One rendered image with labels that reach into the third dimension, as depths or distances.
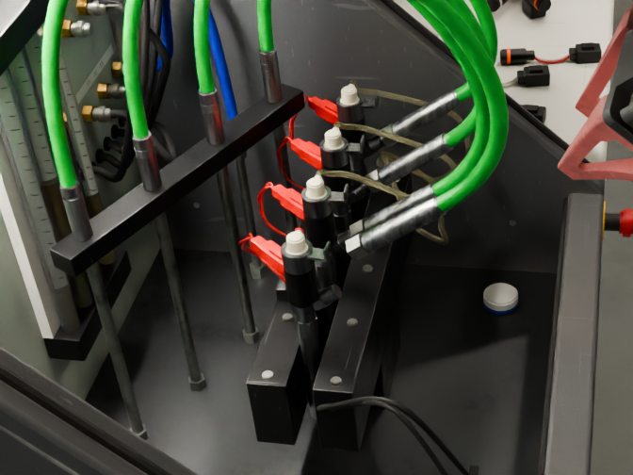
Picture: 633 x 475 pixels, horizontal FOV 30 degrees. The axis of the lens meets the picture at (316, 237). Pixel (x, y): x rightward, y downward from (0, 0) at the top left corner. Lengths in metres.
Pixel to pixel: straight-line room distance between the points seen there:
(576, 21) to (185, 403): 0.71
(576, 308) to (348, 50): 0.36
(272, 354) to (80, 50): 0.38
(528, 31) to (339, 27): 0.38
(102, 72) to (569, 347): 0.57
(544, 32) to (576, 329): 0.52
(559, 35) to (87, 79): 0.62
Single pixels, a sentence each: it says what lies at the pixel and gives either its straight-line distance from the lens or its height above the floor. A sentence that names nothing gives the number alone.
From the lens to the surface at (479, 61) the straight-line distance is 0.88.
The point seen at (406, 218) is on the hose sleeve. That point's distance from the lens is 0.97.
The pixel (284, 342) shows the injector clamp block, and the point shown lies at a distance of 1.12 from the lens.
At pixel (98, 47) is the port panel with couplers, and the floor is 1.14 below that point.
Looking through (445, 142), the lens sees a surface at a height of 1.11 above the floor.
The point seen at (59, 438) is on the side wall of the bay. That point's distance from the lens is 0.72.
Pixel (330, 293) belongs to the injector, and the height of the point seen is 1.06.
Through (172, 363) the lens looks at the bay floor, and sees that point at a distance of 1.34.
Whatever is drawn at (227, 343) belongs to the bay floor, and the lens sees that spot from 1.35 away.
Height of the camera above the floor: 1.74
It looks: 38 degrees down
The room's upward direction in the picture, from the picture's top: 7 degrees counter-clockwise
